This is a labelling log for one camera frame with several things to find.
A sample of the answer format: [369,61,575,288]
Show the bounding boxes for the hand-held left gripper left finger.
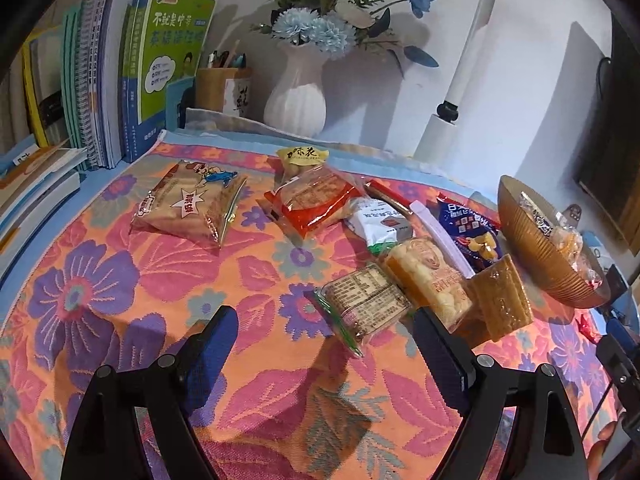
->
[60,305,240,480]

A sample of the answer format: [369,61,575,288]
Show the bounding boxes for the floral woven cloth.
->
[0,130,640,480]

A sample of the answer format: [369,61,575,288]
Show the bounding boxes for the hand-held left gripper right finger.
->
[411,305,586,480]

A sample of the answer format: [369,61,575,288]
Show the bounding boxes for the clear labelled biscuit packet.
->
[312,262,413,358]

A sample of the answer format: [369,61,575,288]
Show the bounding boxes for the red wrapped candy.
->
[575,312,601,344]

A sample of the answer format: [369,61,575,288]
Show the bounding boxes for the small yellow puff packet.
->
[550,222,586,268]

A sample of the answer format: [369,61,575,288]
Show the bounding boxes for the wooden pen holder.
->
[195,66,253,117]

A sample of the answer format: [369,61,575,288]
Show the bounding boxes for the stack of flat books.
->
[0,140,88,281]

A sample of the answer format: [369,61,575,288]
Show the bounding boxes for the yellow snack packet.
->
[276,145,331,186]

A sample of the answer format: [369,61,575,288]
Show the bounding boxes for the cartoon print biscuit packet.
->
[129,160,249,250]

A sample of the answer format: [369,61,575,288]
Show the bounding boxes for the red wafer stick packet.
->
[364,180,412,216]

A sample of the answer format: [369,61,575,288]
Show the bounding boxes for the clear square cracker packet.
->
[467,254,535,343]

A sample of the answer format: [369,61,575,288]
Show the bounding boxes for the blue white artificial flowers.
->
[250,0,441,78]

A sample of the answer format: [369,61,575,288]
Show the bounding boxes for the green cover book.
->
[137,0,217,136]

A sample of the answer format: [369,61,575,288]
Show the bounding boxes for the silver wrapped snack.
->
[517,191,557,241]

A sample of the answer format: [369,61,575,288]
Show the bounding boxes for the small red white packet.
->
[575,250,608,292]

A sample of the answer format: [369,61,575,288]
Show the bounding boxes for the small teal box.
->
[165,76,197,131]

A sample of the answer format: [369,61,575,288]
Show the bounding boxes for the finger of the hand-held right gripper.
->
[595,319,640,397]
[602,265,630,312]

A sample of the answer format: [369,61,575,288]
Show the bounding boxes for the bunch of pens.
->
[207,40,248,70]

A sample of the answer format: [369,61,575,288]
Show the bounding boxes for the white green snack packet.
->
[345,197,416,256]

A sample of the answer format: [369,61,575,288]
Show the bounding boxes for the lilac long snack packet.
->
[409,200,473,278]

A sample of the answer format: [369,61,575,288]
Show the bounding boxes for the row of upright books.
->
[22,0,156,171]

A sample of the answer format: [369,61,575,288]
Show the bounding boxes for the white desk lamp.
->
[412,0,581,161]

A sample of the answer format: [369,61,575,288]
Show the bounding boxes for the white ribbed vase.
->
[263,42,328,138]

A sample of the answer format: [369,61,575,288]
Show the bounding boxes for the clear yellow puff packet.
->
[380,236,476,333]

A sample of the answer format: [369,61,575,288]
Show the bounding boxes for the gold ribbed bowl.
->
[497,175,618,309]

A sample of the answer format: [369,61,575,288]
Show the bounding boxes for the orange cracker packet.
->
[257,165,363,240]

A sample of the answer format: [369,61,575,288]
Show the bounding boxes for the blue cracker packet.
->
[436,192,502,273]

